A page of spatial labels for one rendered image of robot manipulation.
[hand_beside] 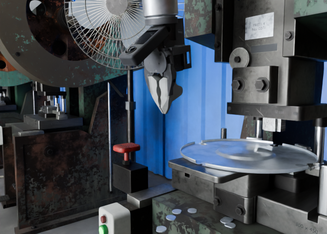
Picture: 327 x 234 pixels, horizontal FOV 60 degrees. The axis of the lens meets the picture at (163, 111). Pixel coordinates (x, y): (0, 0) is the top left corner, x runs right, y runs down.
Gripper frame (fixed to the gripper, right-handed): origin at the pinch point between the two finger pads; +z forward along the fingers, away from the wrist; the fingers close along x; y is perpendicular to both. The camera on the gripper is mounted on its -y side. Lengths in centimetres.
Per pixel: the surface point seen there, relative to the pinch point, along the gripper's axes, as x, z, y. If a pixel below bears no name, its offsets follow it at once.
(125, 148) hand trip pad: 15.1, 13.3, -1.3
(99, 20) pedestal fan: 73, -24, 32
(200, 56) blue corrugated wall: 106, 7, 143
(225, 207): -15.2, 20.7, 2.3
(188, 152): -6.4, 9.6, 1.0
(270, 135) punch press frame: -7.2, 17.9, 39.2
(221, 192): -13.9, 17.9, 3.0
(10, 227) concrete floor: 144, 100, -14
